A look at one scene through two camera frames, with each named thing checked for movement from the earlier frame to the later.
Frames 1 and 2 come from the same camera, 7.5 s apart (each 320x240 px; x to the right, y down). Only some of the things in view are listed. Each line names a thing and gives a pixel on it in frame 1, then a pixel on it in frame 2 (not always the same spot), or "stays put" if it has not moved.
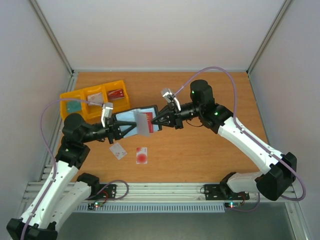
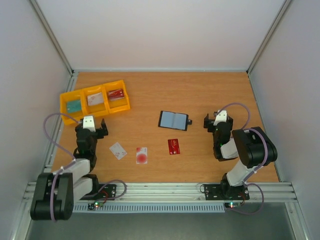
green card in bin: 74,106 stays put
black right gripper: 176,117 → 207,121
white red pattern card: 118,151 stays put
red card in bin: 115,94 stays put
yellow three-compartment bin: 88,102 stays put
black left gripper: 112,130 → 101,134
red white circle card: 141,155 stays put
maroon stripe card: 149,116 → 174,147
